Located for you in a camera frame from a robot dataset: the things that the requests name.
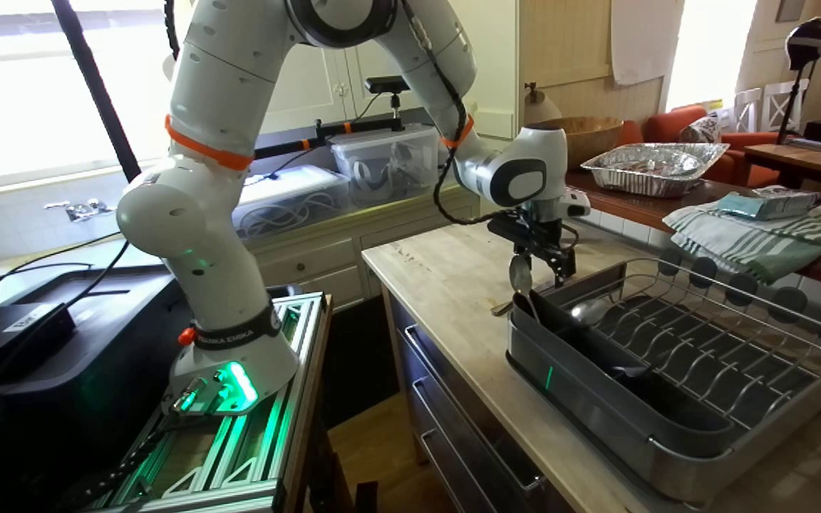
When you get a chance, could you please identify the counter drawer cabinet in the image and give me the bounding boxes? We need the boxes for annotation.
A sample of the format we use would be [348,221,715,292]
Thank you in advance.
[375,281,575,513]

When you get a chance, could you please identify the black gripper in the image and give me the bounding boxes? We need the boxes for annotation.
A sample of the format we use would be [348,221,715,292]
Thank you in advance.
[514,207,579,287]

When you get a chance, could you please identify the black rod with orange clamps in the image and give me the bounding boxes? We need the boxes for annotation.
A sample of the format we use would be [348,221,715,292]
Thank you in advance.
[244,110,410,166]

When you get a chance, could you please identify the black webcam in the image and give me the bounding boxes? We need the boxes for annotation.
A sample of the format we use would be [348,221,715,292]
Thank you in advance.
[361,73,414,117]

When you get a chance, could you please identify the white paper on wall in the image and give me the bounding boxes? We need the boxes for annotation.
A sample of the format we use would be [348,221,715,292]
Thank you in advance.
[606,0,690,90]

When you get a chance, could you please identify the white low cabinet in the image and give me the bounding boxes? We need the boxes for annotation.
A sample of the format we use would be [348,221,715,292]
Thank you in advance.
[237,183,485,312]

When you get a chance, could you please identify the small black box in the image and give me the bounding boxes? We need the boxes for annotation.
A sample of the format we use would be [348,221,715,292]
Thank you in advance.
[0,297,80,389]

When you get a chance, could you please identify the black lamp on stand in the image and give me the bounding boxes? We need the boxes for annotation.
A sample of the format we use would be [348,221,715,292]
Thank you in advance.
[772,14,821,147]

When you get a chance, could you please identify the black slanted pole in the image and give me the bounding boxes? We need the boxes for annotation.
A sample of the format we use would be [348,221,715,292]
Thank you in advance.
[48,0,145,185]

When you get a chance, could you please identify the aluminium extrusion robot stand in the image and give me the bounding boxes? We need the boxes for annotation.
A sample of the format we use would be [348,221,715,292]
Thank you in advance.
[78,287,334,513]

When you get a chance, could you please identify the striped kitchen towels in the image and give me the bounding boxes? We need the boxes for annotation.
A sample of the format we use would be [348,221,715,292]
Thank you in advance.
[662,193,821,284]

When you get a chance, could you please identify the red couch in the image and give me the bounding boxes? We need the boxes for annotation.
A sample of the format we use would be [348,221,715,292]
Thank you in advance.
[619,99,785,187]

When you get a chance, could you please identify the clear plastic storage bin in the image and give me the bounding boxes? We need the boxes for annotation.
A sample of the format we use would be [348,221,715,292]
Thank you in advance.
[324,124,447,207]
[232,166,351,242]

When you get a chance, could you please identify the large black equipment case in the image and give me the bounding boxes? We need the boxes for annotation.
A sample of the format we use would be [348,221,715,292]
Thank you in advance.
[0,264,194,513]

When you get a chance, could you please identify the small pump dispenser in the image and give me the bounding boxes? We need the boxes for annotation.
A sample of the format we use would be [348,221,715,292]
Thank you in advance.
[522,79,549,124]

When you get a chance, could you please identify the aluminium foil tray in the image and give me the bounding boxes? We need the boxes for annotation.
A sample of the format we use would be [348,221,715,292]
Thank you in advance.
[579,140,732,198]

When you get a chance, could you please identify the metal dish drying rack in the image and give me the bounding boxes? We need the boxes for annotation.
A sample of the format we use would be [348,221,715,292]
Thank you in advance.
[501,247,821,508]

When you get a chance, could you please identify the orange cable strap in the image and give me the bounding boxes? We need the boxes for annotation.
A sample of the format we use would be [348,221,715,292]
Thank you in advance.
[438,110,480,153]
[163,110,256,177]

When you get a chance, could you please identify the dark wooden table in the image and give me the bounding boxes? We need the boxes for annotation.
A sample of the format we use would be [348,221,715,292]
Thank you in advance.
[561,158,821,297]

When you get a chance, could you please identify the teal box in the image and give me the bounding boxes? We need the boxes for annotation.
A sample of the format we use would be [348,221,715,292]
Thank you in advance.
[715,185,821,224]

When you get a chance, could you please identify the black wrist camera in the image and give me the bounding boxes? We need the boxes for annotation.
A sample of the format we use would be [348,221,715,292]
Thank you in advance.
[481,207,529,242]

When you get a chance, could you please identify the silver spoon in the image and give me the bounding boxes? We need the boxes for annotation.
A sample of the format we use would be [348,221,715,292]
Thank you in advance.
[507,252,538,321]

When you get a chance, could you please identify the white wall cabinet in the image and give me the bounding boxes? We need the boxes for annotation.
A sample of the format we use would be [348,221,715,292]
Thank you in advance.
[254,37,451,137]

